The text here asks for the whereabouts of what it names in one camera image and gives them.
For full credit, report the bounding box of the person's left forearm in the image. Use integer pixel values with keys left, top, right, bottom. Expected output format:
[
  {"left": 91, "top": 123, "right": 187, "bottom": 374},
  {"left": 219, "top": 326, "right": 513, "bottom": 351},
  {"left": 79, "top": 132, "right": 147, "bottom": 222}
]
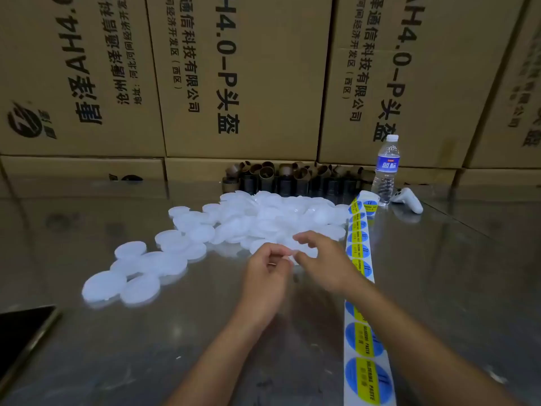
[{"left": 165, "top": 308, "right": 280, "bottom": 406}]

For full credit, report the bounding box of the white handheld controller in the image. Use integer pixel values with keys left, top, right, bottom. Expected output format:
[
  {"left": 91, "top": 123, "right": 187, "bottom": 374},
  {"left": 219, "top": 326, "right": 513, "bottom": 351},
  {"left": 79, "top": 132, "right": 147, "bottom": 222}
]
[{"left": 391, "top": 187, "right": 424, "bottom": 215}]

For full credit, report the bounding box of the person's right hand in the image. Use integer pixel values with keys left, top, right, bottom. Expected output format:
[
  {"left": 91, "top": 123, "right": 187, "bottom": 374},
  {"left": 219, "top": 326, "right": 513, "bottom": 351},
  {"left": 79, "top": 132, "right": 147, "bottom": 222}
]
[{"left": 291, "top": 231, "right": 373, "bottom": 297}]

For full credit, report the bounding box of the sticker roll with backing strip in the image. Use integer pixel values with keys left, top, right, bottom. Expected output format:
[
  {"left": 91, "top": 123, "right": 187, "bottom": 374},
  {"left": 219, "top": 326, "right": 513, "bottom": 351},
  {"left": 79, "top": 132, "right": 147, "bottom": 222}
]
[{"left": 342, "top": 190, "right": 398, "bottom": 406}]

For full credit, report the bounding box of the pile of white plastic lids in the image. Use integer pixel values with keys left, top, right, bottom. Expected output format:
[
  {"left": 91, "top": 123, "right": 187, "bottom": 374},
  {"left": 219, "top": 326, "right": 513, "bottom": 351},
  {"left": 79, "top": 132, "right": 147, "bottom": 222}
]
[{"left": 81, "top": 190, "right": 354, "bottom": 308}]

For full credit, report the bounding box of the person's left hand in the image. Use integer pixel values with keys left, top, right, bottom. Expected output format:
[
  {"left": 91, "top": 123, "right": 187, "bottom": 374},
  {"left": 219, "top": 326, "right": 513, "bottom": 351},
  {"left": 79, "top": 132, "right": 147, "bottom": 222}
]
[{"left": 232, "top": 242, "right": 297, "bottom": 330}]

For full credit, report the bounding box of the black phone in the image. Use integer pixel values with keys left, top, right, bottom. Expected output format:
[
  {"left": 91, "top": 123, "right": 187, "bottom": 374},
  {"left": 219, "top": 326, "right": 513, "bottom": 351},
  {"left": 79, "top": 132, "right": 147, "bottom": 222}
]
[{"left": 0, "top": 304, "right": 62, "bottom": 396}]

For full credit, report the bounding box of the stack of brown cardboard boxes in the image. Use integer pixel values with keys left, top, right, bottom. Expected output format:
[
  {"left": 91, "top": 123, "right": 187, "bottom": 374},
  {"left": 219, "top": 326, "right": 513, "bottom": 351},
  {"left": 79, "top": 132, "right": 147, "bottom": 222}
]
[{"left": 0, "top": 0, "right": 541, "bottom": 187}]

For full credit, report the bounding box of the row of dark cardboard tubes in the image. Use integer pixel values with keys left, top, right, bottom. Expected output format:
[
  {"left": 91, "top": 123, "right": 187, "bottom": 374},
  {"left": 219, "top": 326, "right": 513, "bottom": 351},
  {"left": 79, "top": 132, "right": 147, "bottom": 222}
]
[{"left": 221, "top": 160, "right": 377, "bottom": 200}]

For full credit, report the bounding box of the person's right forearm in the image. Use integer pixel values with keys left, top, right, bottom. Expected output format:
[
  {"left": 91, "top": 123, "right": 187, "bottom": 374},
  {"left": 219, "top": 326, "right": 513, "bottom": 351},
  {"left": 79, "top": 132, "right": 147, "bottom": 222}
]
[{"left": 345, "top": 277, "right": 518, "bottom": 406}]

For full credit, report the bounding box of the clear plastic water bottle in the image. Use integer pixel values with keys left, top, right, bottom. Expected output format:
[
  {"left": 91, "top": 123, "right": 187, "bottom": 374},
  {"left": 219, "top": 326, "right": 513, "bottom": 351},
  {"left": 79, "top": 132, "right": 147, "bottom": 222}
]
[{"left": 372, "top": 135, "right": 402, "bottom": 206}]

